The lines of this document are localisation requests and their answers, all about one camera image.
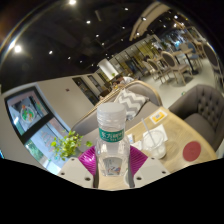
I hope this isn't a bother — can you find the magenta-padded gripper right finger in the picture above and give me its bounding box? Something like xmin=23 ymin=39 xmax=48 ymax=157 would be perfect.
xmin=127 ymin=145 xmax=171 ymax=189

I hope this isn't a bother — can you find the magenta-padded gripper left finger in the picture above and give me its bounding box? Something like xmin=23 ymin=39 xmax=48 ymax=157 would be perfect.
xmin=58 ymin=145 xmax=98 ymax=190

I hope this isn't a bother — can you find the clear plastic water bottle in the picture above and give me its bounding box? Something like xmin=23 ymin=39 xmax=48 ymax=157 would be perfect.
xmin=94 ymin=102 xmax=131 ymax=178

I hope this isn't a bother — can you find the green potted plant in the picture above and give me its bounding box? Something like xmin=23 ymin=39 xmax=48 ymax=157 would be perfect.
xmin=49 ymin=130 xmax=94 ymax=161

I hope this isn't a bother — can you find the clear plastic cup with straw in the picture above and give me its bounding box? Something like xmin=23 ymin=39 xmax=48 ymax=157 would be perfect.
xmin=141 ymin=118 xmax=168 ymax=160

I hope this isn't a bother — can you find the grey curved sofa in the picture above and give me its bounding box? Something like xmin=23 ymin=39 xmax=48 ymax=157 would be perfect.
xmin=70 ymin=79 xmax=164 ymax=144

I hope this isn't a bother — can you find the window with festive decals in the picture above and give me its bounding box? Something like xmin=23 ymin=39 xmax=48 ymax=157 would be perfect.
xmin=24 ymin=116 xmax=84 ymax=168

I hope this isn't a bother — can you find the flat round red coaster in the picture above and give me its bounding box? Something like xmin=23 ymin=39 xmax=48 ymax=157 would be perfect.
xmin=182 ymin=140 xmax=203 ymax=163

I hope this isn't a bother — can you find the grey white chevron pillow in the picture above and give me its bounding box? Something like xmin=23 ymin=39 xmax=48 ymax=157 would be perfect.
xmin=114 ymin=88 xmax=149 ymax=121

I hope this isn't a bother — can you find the grey tufted armchair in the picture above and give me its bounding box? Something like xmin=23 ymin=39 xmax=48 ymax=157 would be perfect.
xmin=168 ymin=83 xmax=224 ymax=153

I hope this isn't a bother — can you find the person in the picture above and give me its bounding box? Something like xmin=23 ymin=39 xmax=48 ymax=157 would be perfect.
xmin=114 ymin=74 xmax=134 ymax=86

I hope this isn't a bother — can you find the white round column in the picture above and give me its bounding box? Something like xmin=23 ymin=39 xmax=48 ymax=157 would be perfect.
xmin=97 ymin=58 xmax=120 ymax=81

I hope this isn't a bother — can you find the group of dining chairs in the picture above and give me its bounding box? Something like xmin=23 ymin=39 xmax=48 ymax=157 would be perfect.
xmin=141 ymin=33 xmax=224 ymax=86

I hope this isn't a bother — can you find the group of ceiling lights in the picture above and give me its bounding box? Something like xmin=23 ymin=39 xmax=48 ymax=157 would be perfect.
xmin=9 ymin=0 xmax=181 ymax=64

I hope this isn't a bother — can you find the dark framed wall poster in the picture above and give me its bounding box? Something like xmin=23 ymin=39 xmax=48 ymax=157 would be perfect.
xmin=4 ymin=88 xmax=54 ymax=136

